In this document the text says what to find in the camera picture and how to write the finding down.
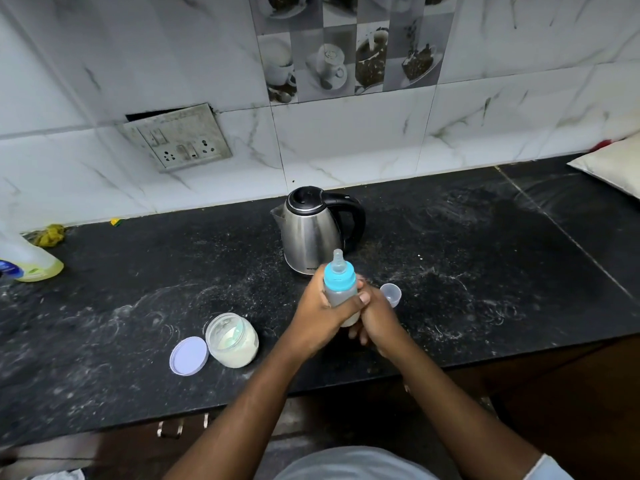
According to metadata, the person's right hand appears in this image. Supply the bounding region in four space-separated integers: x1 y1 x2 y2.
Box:
348 278 412 359

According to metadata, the person's left hand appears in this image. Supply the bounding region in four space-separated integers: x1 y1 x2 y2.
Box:
289 273 371 356

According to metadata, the baby bottle with blue collar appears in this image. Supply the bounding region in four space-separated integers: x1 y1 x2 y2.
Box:
323 249 362 328

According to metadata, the person's right forearm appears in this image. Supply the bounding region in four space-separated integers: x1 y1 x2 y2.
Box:
386 336 546 480

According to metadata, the person's left forearm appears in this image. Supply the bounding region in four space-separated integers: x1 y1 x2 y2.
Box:
162 329 321 480

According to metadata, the stainless steel electric kettle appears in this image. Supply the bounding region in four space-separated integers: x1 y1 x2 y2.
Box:
270 186 366 276

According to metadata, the clear jar of white powder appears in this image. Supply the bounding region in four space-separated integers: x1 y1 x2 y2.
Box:
205 313 260 369

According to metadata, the person's white shirt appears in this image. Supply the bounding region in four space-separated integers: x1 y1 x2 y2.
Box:
272 446 574 480

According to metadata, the lilac jar lid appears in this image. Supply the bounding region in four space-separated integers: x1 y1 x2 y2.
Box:
169 337 209 377

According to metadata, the decorative cup print tile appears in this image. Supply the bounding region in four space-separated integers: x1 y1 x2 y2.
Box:
248 0 458 105

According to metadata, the white pillow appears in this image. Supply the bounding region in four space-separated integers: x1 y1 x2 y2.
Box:
567 133 640 199

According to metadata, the yellow crumpled cloth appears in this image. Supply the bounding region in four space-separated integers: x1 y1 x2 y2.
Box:
31 224 66 248

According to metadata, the white plastic jug yellow liquid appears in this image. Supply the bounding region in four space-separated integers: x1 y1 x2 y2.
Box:
0 221 65 283

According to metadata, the metal cabinet handle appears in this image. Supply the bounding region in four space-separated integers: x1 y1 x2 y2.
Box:
156 414 210 439

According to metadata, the wall switch and socket plate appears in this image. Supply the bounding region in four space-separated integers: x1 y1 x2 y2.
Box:
123 103 233 173

